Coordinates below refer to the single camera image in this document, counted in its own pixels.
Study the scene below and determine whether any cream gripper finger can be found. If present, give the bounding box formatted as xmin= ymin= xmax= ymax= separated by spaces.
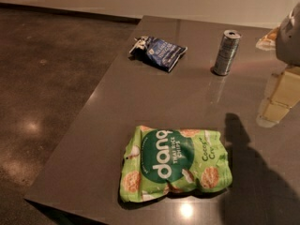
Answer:
xmin=256 ymin=27 xmax=279 ymax=51
xmin=256 ymin=66 xmax=300 ymax=128

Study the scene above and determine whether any green rice chip bag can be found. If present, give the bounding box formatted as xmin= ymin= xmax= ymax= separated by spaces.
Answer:
xmin=119 ymin=126 xmax=233 ymax=203

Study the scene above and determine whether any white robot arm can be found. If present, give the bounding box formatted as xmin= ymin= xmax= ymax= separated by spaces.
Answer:
xmin=256 ymin=3 xmax=300 ymax=128

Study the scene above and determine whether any silver redbull can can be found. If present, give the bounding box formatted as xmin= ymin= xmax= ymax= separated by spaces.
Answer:
xmin=213 ymin=30 xmax=242 ymax=76

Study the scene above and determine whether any blue snack bag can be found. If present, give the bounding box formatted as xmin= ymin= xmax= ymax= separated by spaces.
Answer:
xmin=129 ymin=36 xmax=188 ymax=73

